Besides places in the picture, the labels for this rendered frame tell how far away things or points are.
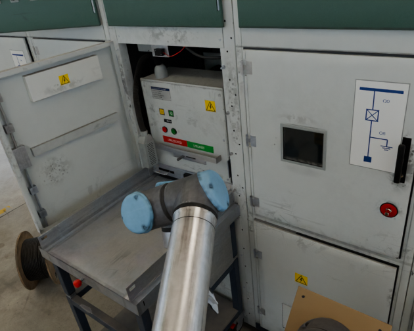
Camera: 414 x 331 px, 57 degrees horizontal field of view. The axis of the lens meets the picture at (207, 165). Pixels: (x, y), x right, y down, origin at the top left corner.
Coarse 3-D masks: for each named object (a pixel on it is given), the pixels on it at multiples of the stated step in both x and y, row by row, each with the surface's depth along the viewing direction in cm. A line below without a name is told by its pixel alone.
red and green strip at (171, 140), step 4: (164, 136) 197; (164, 140) 198; (168, 140) 196; (172, 140) 194; (176, 140) 193; (180, 140) 191; (180, 144) 192; (184, 144) 191; (188, 144) 189; (192, 144) 187; (196, 144) 185; (200, 144) 184; (196, 148) 186; (200, 148) 185; (204, 148) 183; (208, 148) 182; (212, 148) 180; (212, 152) 181
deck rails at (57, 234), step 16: (144, 176) 209; (112, 192) 193; (128, 192) 200; (96, 208) 187; (64, 224) 174; (80, 224) 181; (48, 240) 169; (160, 256) 146; (144, 272) 139; (160, 272) 147; (128, 288) 134; (144, 288) 141
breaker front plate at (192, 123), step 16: (144, 80) 187; (144, 96) 192; (176, 96) 178; (192, 96) 173; (208, 96) 167; (176, 112) 184; (192, 112) 177; (208, 112) 171; (224, 112) 166; (160, 128) 196; (176, 128) 189; (192, 128) 182; (208, 128) 176; (224, 128) 170; (176, 144) 194; (208, 144) 180; (224, 144) 174; (160, 160) 208; (176, 160) 200; (192, 160) 192; (224, 160) 179; (224, 176) 184
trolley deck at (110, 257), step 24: (120, 216) 183; (72, 240) 171; (96, 240) 169; (120, 240) 167; (144, 240) 166; (72, 264) 158; (96, 264) 156; (120, 264) 154; (144, 264) 153; (96, 288) 151; (120, 288) 143
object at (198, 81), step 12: (168, 72) 193; (180, 72) 190; (192, 72) 188; (204, 72) 185; (216, 72) 183; (180, 84) 174; (192, 84) 170; (204, 84) 169; (216, 84) 167; (228, 144) 173
